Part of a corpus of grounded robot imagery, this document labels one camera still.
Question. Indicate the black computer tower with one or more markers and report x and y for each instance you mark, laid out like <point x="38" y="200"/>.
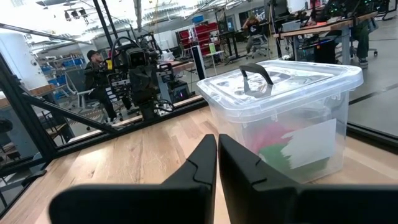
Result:
<point x="180" y="91"/>

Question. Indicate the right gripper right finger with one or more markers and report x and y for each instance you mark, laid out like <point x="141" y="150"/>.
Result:
<point x="295" y="202"/>

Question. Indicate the red storage bins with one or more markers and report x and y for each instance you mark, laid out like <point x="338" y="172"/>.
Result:
<point x="202" y="35"/>

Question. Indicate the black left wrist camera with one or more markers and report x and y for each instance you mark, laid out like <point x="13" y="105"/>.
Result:
<point x="136" y="58"/>

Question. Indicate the black tall narrow tower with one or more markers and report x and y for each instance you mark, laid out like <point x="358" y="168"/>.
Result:
<point x="198" y="62"/>

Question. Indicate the blue storage bins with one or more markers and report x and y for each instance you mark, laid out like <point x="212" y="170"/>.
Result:
<point x="62" y="71"/>

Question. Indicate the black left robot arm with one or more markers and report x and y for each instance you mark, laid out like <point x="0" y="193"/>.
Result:
<point x="146" y="105"/>

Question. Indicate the red bandage roll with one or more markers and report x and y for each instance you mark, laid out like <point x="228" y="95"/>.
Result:
<point x="270" y="137"/>

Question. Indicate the wood top workbench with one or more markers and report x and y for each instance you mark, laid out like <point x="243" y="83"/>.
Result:
<point x="326" y="28"/>
<point x="177" y="67"/>

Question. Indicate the person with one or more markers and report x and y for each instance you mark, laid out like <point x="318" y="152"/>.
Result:
<point x="252" y="34"/>
<point x="98" y="81"/>
<point x="362" y="40"/>

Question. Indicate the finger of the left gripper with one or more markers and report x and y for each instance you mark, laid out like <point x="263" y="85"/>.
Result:
<point x="150" y="84"/>
<point x="136" y="84"/>

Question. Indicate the clear plastic storage box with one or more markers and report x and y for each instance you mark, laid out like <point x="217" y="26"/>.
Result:
<point x="280" y="102"/>

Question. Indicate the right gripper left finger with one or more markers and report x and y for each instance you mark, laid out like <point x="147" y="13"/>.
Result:
<point x="149" y="202"/>

